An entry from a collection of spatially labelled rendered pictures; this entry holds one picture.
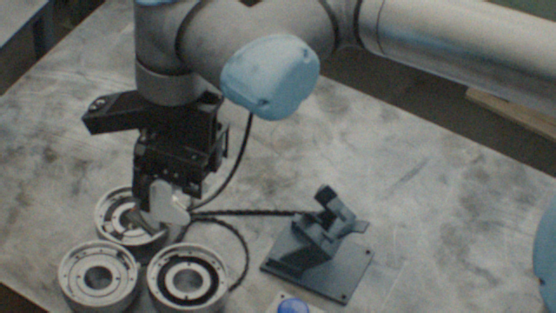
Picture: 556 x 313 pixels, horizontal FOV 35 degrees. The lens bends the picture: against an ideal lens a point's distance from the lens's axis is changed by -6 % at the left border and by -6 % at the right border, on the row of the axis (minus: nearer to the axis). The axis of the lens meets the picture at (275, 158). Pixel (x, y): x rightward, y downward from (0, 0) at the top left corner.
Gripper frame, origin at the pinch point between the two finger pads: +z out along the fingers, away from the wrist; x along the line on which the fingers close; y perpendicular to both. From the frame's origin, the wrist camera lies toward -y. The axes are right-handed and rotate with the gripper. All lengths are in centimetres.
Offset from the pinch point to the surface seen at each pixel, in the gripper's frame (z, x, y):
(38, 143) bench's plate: 16.6, 16.2, -29.3
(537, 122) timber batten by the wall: 91, 147, 46
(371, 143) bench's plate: 16.3, 38.3, 16.5
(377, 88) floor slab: 94, 141, -2
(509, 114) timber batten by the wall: 92, 146, 38
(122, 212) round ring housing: 14.2, 8.2, -9.9
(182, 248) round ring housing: 13.5, 5.8, 0.5
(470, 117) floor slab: 94, 141, 27
